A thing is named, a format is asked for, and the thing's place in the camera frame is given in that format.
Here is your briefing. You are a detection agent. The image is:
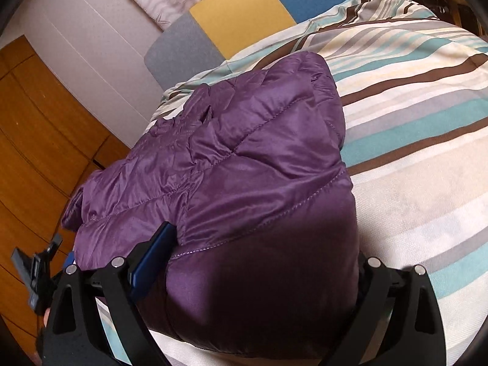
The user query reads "purple quilted puffer jacket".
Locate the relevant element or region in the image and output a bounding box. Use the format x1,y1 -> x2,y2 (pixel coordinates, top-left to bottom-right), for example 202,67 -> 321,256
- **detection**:
62,51 -> 359,359

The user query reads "person's left hand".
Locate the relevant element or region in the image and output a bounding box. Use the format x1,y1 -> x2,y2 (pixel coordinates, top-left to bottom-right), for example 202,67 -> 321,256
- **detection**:
43,307 -> 50,328

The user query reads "orange wooden wardrobe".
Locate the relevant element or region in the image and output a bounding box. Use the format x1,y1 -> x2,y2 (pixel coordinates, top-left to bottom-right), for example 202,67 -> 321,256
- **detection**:
1,36 -> 129,356

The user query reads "striped bed duvet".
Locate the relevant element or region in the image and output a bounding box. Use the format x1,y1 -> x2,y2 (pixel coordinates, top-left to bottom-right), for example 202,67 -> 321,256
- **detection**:
95,0 -> 488,366

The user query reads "wooden bedside desk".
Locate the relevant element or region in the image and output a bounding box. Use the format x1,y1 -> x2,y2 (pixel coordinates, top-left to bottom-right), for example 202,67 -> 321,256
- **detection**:
415,0 -> 487,40

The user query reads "grey yellow blue headboard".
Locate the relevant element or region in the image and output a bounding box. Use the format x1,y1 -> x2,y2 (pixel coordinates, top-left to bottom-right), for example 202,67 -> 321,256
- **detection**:
144,0 -> 345,89

